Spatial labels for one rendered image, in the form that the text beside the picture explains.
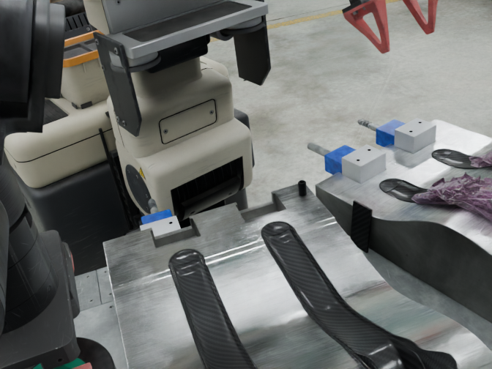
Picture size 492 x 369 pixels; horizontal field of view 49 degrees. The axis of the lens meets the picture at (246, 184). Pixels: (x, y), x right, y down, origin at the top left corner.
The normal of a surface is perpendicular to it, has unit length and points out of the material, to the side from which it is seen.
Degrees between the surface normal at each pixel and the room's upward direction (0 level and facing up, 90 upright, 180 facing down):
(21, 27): 70
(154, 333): 3
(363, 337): 28
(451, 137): 0
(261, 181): 0
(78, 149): 90
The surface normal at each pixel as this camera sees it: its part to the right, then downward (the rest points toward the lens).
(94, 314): -0.12, -0.83
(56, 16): 0.37, -0.47
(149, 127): 0.60, 0.49
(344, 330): -0.23, -0.97
